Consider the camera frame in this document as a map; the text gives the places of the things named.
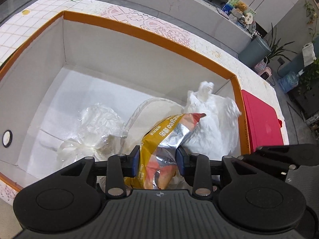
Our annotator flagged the white plastic bag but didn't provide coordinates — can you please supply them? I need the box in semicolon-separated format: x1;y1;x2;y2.
183;81;241;160

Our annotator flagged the yellow foil snack bag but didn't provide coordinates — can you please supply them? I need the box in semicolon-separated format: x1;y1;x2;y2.
124;113;206;190

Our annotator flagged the clear plastic bag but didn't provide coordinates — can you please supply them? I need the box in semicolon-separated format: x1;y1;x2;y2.
57;97;185;169

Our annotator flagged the red transparent storage box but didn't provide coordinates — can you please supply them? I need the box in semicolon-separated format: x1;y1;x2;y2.
242;90;284;153

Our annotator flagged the orange white cardboard box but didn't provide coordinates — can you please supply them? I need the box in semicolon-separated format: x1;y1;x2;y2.
1;11;250;191

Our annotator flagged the dark cabinet with vines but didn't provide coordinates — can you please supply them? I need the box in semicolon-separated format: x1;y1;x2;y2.
286;37;319;130

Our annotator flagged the pink small heater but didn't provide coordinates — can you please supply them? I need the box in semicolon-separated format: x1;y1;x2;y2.
253;57;272;80

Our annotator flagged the blue water jug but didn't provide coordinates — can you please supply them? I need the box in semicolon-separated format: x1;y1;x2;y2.
278;71;300;94

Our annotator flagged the grey-green trash bin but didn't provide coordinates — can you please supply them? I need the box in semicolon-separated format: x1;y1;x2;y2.
238;35;271;69

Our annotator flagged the green potted plant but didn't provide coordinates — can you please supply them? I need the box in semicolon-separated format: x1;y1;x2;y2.
266;24;297;61

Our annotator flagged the white hanging bag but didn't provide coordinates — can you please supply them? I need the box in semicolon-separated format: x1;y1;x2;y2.
302;42;316;68

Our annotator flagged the teddy bear toy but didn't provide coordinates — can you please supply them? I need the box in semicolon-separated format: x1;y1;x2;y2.
234;1;248;13

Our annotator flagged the green picture card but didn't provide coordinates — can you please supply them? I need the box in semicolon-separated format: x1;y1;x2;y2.
222;0;256;25

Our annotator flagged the white patterned tablecloth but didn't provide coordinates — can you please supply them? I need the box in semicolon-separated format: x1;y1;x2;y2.
0;0;290;206

